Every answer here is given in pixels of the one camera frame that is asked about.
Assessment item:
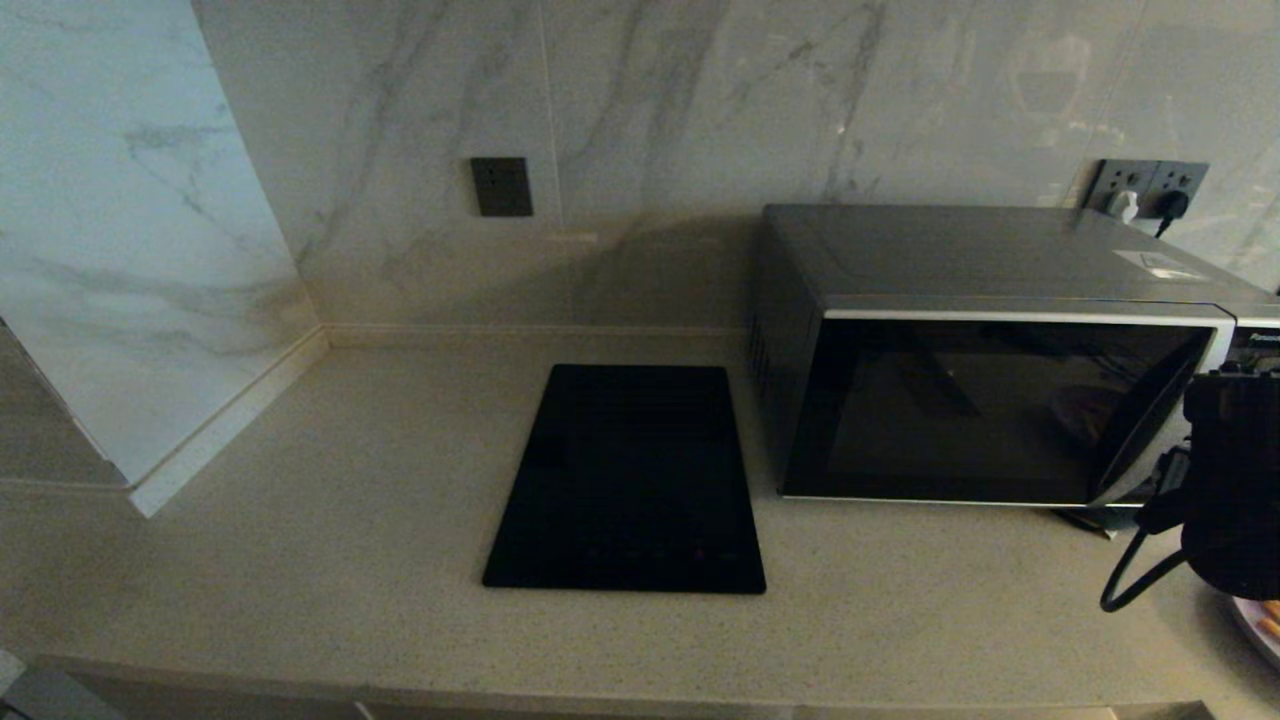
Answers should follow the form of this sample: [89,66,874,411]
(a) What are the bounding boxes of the purple plate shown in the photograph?
[1225,592,1280,671]

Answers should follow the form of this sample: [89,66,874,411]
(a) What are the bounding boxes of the microwave oven door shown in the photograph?
[780,310,1237,507]

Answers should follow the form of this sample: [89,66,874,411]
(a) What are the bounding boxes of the silver microwave oven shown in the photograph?
[750,204,1280,511]

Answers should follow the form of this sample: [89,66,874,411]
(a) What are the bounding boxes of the black induction cooktop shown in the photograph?
[482,364,768,595]

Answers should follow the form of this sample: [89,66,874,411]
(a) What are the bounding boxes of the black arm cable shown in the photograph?
[1100,448,1196,613]

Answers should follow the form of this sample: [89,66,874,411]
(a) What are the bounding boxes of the grey wall outlet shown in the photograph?
[1085,159,1159,217]
[1148,162,1210,220]

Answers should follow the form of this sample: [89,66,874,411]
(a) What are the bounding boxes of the dark wall switch panel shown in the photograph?
[471,157,534,218]

